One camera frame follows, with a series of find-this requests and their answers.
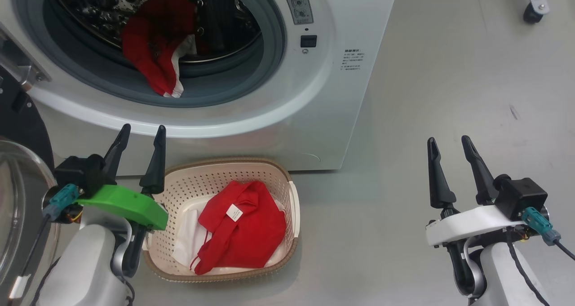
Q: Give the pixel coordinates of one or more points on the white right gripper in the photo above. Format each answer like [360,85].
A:
[467,223]

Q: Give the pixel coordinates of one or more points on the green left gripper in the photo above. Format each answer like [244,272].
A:
[130,205]

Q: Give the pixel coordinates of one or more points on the red white printed jersey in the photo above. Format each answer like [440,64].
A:
[152,45]

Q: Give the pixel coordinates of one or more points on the black round glass washer door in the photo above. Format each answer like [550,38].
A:
[18,117]

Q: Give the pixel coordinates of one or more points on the red white garment with tag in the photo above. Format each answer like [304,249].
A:
[251,234]

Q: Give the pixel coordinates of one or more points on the cream perforated laundry basket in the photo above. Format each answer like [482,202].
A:
[287,193]

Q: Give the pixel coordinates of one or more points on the white front-load washing machine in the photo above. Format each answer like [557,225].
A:
[323,108]

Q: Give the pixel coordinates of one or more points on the grey warning sticker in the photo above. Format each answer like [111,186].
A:
[296,2]

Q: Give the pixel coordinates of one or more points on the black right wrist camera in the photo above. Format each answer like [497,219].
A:
[521,193]

